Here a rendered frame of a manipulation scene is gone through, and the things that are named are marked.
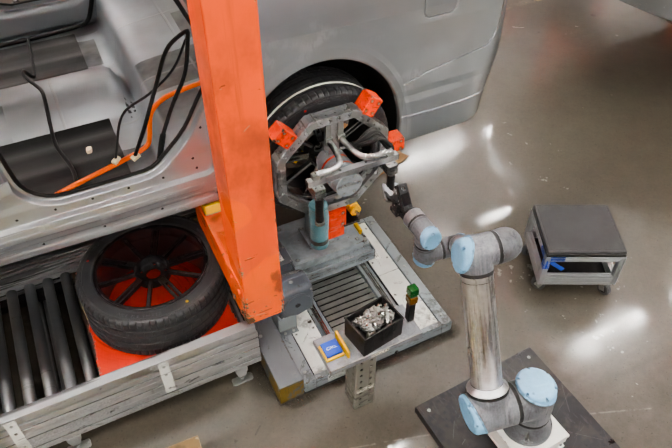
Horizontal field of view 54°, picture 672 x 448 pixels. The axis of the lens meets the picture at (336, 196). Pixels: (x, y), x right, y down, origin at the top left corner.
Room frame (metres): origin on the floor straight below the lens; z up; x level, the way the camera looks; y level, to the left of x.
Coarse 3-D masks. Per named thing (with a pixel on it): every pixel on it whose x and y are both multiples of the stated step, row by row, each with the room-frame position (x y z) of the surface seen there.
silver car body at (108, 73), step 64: (64, 0) 3.62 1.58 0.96; (128, 0) 3.49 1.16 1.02; (320, 0) 2.37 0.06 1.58; (384, 0) 2.49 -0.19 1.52; (448, 0) 2.63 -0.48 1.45; (0, 64) 3.18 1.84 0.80; (64, 64) 3.18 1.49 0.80; (128, 64) 2.92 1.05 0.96; (192, 64) 2.79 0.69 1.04; (384, 64) 2.50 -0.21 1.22; (448, 64) 2.65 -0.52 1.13; (0, 128) 2.49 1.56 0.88; (64, 128) 2.57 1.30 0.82; (128, 128) 2.61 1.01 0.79; (192, 128) 2.15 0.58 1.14; (0, 192) 1.79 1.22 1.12; (64, 192) 1.92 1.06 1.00; (128, 192) 2.00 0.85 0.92; (192, 192) 2.09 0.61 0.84; (0, 256) 1.76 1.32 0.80
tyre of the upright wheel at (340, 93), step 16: (288, 80) 2.46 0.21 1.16; (304, 80) 2.45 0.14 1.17; (320, 80) 2.43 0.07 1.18; (336, 80) 2.47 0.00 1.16; (352, 80) 2.53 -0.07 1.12; (272, 96) 2.39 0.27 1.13; (288, 96) 2.35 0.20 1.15; (304, 96) 2.33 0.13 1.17; (320, 96) 2.33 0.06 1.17; (336, 96) 2.35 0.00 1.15; (352, 96) 2.39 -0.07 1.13; (288, 112) 2.27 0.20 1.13; (304, 112) 2.29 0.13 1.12; (384, 112) 2.48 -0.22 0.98; (272, 144) 2.22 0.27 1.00; (272, 176) 2.21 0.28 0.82; (288, 208) 2.26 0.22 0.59
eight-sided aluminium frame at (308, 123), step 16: (320, 112) 2.28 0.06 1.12; (336, 112) 2.31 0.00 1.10; (352, 112) 2.29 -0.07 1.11; (304, 128) 2.20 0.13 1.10; (384, 128) 2.36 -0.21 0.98; (272, 160) 2.18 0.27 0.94; (368, 176) 2.35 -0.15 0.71; (288, 192) 2.21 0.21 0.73; (304, 208) 2.19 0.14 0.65; (336, 208) 2.26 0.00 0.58
